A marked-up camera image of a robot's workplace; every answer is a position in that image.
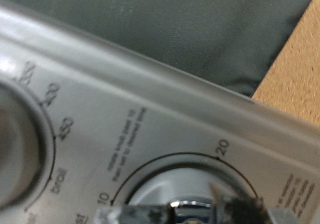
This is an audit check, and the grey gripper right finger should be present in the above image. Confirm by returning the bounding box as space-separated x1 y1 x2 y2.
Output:
209 182 303 224

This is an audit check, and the silver oven dial knob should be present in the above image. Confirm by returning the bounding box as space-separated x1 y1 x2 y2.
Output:
0 80 57 213
126 166 256 224

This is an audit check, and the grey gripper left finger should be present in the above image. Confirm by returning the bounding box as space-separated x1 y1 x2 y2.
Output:
94 203 175 224

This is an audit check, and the silver toaster oven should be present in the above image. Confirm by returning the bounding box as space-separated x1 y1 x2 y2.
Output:
0 0 320 224

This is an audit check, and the dark grey backdrop curtain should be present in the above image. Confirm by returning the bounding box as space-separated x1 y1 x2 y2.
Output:
0 0 320 98

